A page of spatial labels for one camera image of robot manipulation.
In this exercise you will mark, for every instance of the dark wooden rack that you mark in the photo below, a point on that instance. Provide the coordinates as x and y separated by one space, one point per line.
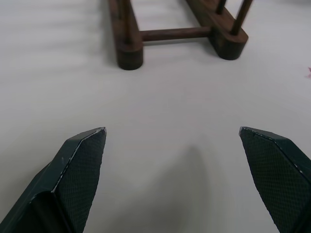
175 34

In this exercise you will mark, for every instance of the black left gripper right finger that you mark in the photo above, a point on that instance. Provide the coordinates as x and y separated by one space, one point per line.
277 174

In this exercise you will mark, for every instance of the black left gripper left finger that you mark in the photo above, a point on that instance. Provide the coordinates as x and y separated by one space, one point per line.
73 174

